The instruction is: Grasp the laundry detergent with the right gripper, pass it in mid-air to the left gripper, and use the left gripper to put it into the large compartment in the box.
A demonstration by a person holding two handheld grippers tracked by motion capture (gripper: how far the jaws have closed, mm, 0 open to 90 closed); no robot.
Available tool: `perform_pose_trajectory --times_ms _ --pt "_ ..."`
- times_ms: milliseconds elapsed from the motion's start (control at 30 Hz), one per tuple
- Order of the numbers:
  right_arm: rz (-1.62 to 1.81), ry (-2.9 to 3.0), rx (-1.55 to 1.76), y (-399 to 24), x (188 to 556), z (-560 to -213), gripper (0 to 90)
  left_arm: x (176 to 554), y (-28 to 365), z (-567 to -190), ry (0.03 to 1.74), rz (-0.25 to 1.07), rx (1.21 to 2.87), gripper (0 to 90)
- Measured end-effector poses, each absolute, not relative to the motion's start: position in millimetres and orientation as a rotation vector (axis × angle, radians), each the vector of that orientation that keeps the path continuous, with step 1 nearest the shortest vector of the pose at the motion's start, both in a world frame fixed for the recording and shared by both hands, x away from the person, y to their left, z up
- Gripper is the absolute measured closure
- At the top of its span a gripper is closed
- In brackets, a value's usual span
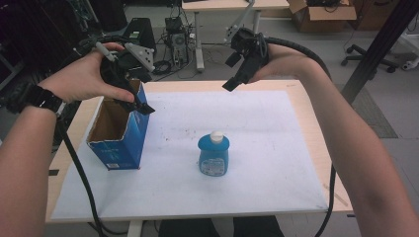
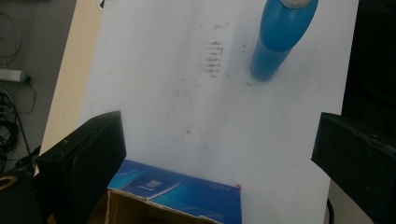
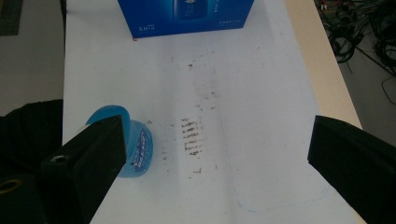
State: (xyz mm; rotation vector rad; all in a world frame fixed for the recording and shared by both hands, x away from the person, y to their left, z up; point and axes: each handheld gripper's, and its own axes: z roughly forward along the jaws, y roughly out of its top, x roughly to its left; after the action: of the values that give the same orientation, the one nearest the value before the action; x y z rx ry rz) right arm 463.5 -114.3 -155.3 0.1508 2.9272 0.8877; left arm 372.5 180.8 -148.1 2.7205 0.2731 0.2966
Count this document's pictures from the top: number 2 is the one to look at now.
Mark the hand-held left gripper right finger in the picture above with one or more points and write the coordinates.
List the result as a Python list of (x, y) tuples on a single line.
[(358, 155)]

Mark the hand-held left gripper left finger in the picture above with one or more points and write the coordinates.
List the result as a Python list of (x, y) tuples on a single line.
[(81, 161)]

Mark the blue cardboard box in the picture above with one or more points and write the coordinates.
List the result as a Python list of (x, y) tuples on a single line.
[(174, 194)]

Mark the blue bottle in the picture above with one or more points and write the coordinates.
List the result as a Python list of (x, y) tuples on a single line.
[(278, 34)]

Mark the white power strip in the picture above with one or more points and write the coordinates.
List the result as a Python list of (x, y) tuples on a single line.
[(11, 75)]

